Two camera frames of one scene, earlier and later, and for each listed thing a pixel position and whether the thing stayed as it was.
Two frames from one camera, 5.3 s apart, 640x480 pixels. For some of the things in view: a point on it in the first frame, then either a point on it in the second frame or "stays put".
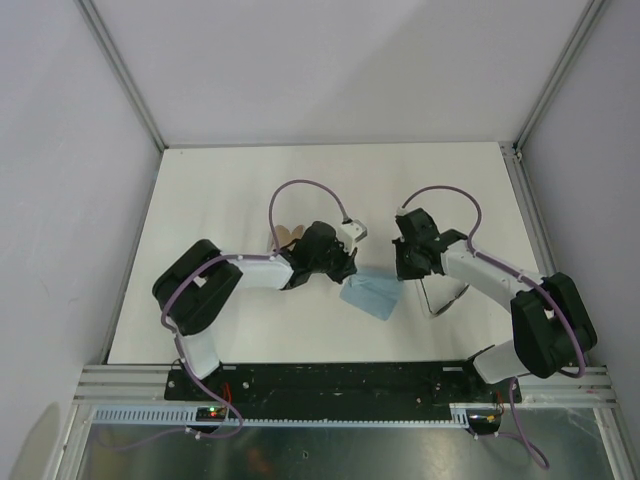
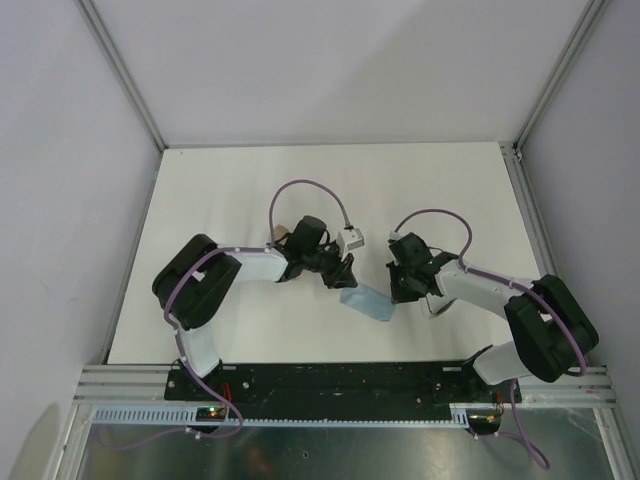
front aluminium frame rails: [117, 384] stays put
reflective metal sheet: [546, 444] stays put
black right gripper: [402, 271] -> [399, 295]
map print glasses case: [285, 236] stays put
